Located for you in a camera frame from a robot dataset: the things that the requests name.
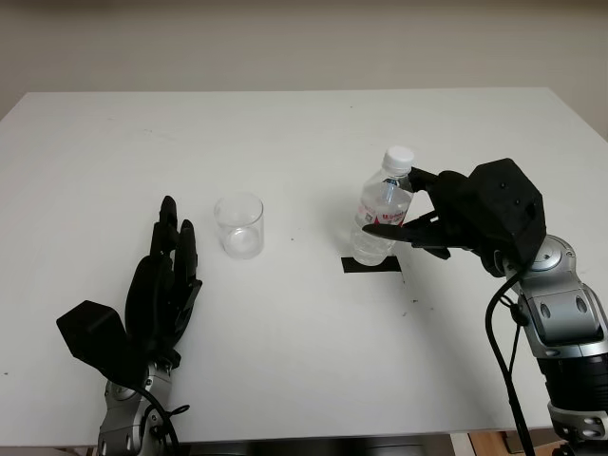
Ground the black tape patch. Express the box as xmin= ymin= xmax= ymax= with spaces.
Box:
xmin=341 ymin=256 xmax=403 ymax=275

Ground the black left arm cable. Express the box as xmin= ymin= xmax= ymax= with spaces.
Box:
xmin=136 ymin=385 xmax=191 ymax=456

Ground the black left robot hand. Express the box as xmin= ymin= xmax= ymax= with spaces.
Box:
xmin=123 ymin=195 xmax=204 ymax=376

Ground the clear plastic water bottle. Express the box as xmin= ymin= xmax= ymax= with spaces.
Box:
xmin=350 ymin=145 xmax=415 ymax=266

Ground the clear glass cup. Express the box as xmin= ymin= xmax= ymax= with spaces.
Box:
xmin=213 ymin=192 xmax=265 ymax=260

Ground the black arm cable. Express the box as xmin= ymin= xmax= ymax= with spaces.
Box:
xmin=484 ymin=271 xmax=534 ymax=456
xmin=136 ymin=385 xmax=191 ymax=456

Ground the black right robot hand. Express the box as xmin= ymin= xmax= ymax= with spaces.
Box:
xmin=362 ymin=165 xmax=505 ymax=279

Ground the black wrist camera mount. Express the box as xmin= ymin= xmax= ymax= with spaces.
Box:
xmin=467 ymin=158 xmax=545 ymax=268
xmin=55 ymin=299 xmax=149 ymax=395

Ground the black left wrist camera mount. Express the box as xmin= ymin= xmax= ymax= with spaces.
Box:
xmin=55 ymin=299 xmax=149 ymax=395

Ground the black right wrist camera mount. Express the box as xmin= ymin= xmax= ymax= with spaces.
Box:
xmin=467 ymin=158 xmax=545 ymax=268

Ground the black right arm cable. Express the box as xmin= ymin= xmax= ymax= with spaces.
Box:
xmin=484 ymin=271 xmax=534 ymax=456

